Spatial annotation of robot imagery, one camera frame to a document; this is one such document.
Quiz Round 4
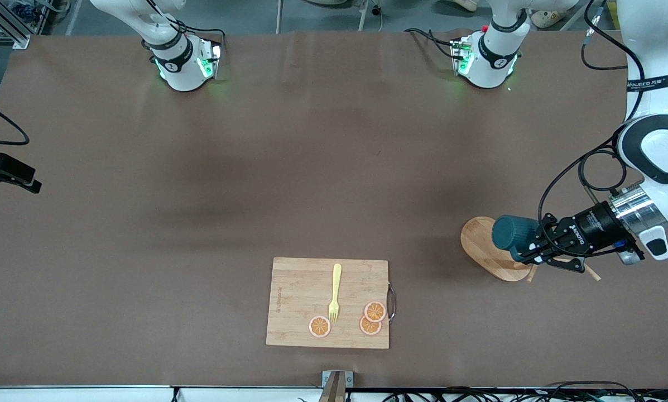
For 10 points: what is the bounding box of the teal mug with yellow inside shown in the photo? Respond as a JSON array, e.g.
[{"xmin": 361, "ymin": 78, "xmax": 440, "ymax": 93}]
[{"xmin": 492, "ymin": 215, "xmax": 542, "ymax": 262}]

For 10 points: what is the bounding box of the wooden mug tree rack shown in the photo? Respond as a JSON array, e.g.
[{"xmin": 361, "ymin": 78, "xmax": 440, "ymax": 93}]
[{"xmin": 460, "ymin": 217, "xmax": 602, "ymax": 282}]

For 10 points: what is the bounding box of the yellow plastic fork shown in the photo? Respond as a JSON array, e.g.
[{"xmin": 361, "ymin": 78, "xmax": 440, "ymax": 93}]
[{"xmin": 328, "ymin": 264, "xmax": 343, "ymax": 323}]

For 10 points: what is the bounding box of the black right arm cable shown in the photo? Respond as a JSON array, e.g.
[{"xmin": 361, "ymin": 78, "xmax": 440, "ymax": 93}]
[{"xmin": 0, "ymin": 98, "xmax": 30, "ymax": 146}]

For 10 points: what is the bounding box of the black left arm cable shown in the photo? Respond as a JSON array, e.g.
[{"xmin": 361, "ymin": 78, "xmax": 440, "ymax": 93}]
[{"xmin": 537, "ymin": 0, "xmax": 645, "ymax": 259}]

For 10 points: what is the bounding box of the black arm base cable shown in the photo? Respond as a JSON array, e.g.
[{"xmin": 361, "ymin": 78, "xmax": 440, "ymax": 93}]
[{"xmin": 405, "ymin": 27, "xmax": 458, "ymax": 59}]

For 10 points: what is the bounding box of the metal table edge bracket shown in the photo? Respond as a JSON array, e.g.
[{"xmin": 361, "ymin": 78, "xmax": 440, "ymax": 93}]
[{"xmin": 321, "ymin": 370, "xmax": 354, "ymax": 402}]

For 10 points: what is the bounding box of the bamboo cutting board, metal handle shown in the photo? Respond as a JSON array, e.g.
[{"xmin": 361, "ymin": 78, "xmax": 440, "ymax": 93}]
[{"xmin": 266, "ymin": 257, "xmax": 397, "ymax": 350}]

